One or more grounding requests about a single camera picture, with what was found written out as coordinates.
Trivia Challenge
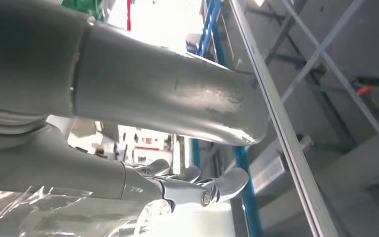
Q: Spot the steel workbench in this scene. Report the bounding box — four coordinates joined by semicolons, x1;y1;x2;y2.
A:
206;0;379;237

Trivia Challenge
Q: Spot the thin red pole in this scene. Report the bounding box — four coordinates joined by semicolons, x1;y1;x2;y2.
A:
126;0;132;32

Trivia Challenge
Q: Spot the green plastic crate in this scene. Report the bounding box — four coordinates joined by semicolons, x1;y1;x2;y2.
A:
61;0;106;21

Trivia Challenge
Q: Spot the blue metal frame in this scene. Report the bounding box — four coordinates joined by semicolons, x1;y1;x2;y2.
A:
191;0;265;237

